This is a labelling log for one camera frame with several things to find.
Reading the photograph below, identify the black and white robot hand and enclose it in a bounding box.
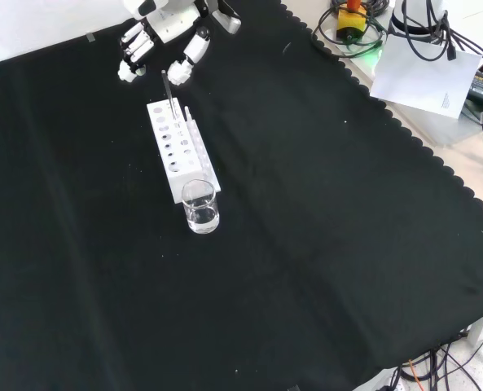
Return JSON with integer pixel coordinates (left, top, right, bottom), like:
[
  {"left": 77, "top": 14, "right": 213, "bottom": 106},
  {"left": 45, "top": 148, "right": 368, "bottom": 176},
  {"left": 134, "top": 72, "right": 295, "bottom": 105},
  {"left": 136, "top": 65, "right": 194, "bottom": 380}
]
[{"left": 116, "top": 0, "right": 243, "bottom": 87}]

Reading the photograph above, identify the clear glass rod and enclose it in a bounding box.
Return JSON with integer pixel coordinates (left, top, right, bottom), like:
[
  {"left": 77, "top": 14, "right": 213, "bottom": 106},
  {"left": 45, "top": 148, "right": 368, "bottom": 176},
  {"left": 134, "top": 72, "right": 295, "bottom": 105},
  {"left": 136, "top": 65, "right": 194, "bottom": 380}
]
[{"left": 160, "top": 69, "right": 178, "bottom": 121}]

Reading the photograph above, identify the white test tube rack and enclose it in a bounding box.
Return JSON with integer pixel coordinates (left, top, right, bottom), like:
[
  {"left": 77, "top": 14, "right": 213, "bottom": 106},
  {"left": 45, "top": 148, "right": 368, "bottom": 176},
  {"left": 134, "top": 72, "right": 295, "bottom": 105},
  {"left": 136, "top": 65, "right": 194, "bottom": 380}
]
[{"left": 146, "top": 97, "right": 222, "bottom": 205}]

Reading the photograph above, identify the yellow stop button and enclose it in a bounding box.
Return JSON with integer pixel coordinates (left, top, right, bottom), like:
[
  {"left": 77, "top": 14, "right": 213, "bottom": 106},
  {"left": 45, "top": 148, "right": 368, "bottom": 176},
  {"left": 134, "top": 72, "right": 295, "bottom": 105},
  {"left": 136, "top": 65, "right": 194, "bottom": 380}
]
[{"left": 336, "top": 0, "right": 368, "bottom": 43}]

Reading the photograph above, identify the small clear glass beaker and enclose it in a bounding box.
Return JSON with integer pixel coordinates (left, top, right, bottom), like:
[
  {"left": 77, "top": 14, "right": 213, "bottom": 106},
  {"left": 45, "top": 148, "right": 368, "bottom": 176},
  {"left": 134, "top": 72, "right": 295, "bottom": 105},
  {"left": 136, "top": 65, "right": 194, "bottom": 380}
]
[{"left": 181, "top": 178, "right": 221, "bottom": 235}]

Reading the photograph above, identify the black bench cloth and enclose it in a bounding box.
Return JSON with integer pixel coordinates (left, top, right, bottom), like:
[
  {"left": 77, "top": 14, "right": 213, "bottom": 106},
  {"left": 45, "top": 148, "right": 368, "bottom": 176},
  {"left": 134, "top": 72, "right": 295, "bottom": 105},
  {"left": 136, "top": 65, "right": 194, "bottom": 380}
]
[{"left": 0, "top": 0, "right": 483, "bottom": 391}]

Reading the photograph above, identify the pale board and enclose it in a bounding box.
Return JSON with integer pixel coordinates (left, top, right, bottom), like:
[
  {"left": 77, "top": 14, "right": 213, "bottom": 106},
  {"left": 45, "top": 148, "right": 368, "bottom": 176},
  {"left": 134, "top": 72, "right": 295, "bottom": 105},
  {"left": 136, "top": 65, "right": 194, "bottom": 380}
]
[{"left": 369, "top": 35, "right": 483, "bottom": 120}]

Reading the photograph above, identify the black cable by stop button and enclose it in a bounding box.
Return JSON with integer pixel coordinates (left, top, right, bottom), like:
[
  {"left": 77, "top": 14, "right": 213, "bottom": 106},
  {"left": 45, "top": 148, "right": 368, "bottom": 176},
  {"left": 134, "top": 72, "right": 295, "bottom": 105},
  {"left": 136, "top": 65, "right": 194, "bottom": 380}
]
[{"left": 311, "top": 0, "right": 389, "bottom": 57}]

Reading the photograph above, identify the black cable with connector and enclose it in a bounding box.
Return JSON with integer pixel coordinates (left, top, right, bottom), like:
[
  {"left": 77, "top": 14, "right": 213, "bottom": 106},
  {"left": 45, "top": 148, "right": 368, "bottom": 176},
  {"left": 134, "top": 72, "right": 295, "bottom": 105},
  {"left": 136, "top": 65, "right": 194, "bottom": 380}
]
[{"left": 402, "top": 0, "right": 460, "bottom": 63}]

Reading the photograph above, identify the orange floor cable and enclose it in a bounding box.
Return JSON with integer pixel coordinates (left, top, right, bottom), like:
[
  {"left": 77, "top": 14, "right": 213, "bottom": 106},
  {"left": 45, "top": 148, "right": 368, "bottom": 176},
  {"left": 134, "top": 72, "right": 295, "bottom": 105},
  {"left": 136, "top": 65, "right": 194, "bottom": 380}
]
[{"left": 406, "top": 358, "right": 428, "bottom": 391}]

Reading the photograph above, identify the black floor cable bundle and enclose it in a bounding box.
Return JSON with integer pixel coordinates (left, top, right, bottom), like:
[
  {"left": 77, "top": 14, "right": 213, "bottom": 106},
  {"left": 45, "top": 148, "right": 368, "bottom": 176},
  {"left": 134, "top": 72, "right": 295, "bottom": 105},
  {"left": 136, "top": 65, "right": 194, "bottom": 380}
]
[{"left": 387, "top": 321, "right": 483, "bottom": 391}]

